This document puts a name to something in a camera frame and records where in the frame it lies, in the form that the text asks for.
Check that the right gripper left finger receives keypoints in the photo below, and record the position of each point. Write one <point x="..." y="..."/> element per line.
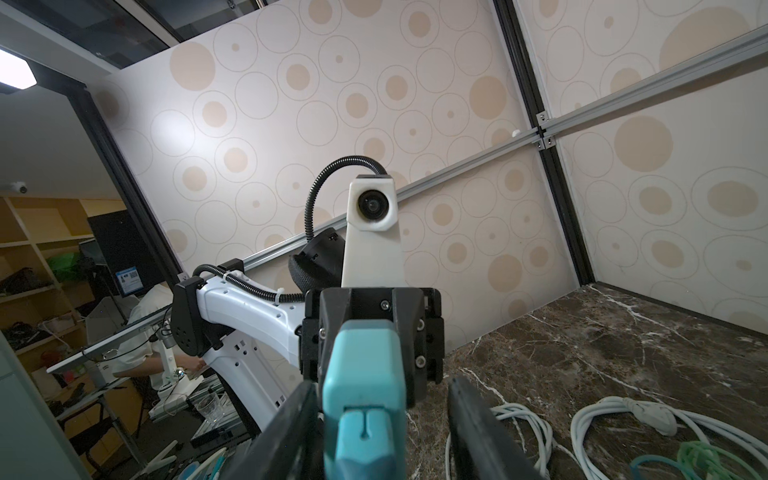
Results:
<point x="288" y="448"/>

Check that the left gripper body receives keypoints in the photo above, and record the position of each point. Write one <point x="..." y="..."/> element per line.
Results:
<point x="416" y="314"/>

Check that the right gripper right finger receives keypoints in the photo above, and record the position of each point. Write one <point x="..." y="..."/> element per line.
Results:
<point x="481" y="447"/>

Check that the blue teal charger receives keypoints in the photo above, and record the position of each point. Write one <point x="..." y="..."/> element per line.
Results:
<point x="364" y="403"/>

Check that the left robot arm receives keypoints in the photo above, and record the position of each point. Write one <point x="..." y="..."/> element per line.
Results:
<point x="220" y="315"/>

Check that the seated person in white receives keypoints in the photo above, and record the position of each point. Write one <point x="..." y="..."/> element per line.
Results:
<point x="142" y="355"/>

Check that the black computer monitor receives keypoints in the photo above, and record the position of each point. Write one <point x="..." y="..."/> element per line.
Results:
<point x="116" y="259"/>

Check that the wooden shelf unit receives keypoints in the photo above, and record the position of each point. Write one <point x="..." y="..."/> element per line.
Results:
<point x="44" y="297"/>

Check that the left aluminium rail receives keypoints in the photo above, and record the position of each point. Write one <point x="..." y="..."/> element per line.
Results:
<point x="524" y="139"/>

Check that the horizontal aluminium rail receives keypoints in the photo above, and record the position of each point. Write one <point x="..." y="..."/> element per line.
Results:
<point x="733" y="52"/>

